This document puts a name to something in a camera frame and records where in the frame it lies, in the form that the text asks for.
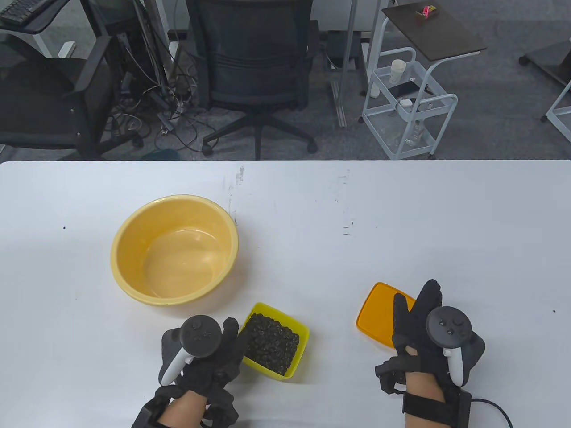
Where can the yellow plastic basin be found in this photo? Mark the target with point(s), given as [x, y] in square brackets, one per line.
[178, 267]

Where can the yellow plastic container box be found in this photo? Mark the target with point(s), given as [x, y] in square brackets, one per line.
[299, 352]

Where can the person's left forearm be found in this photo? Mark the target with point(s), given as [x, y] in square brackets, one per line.
[183, 410]

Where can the teal round object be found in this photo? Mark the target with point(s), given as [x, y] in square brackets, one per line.
[160, 155]

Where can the white charger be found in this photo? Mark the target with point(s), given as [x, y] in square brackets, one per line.
[406, 103]

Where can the aluminium post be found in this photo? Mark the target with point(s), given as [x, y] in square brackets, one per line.
[345, 67]

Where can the person's right hand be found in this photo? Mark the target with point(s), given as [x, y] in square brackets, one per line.
[415, 330]

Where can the black phone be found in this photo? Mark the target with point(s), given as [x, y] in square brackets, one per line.
[408, 89]

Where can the pile of coffee beans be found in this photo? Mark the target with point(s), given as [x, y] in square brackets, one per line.
[272, 343]

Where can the black computer tower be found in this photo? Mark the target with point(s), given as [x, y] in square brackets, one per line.
[129, 49]

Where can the gray hand controller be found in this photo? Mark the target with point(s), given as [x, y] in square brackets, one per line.
[200, 334]
[448, 325]

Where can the black keyboard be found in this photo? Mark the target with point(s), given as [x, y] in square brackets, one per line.
[18, 10]

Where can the black padded office chair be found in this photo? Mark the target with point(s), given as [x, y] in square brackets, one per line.
[40, 102]

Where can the dark rolling platform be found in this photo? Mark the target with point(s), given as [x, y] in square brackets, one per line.
[551, 58]

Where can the black wrist sensor box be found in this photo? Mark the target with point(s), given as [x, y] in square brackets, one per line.
[145, 417]
[459, 408]

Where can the gray desk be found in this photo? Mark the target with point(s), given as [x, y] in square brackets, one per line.
[44, 20]

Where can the dark top side table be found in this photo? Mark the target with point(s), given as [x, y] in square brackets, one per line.
[432, 33]

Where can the clear plastic bottle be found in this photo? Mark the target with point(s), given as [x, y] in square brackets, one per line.
[412, 133]

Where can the small brown holder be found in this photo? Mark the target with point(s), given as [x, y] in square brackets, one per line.
[420, 15]

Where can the black mesh office chair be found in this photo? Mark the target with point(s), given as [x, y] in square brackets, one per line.
[258, 58]

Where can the orange plastic lid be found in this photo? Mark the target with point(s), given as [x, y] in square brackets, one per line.
[374, 312]

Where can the white power strip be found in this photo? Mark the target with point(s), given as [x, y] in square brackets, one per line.
[67, 49]

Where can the pink small item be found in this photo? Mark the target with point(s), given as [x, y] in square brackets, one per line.
[429, 10]

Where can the person's left hand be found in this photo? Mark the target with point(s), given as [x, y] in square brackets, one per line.
[214, 370]

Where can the white paper cup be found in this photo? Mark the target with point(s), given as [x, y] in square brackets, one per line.
[398, 71]

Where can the white metal frame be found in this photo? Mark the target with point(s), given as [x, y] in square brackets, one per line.
[557, 104]

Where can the white rolling cart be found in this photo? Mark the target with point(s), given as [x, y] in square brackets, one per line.
[439, 98]

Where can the black right wrist sensor box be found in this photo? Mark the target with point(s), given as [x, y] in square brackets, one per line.
[459, 408]

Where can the black left wrist sensor box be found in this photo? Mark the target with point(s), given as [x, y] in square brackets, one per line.
[145, 417]

